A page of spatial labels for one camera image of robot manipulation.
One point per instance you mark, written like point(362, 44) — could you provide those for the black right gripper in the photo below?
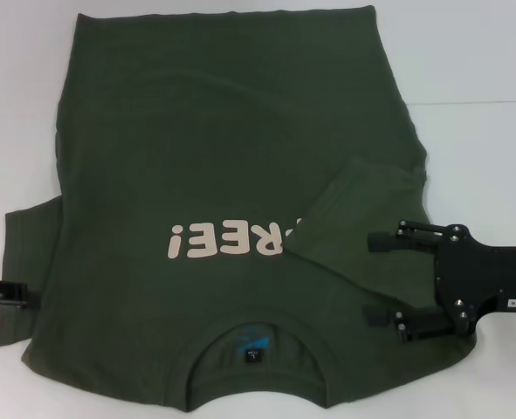
point(480, 279)

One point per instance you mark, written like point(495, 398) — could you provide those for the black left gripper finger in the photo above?
point(13, 294)

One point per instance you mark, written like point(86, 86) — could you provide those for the dark green FREE t-shirt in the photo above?
point(196, 131)

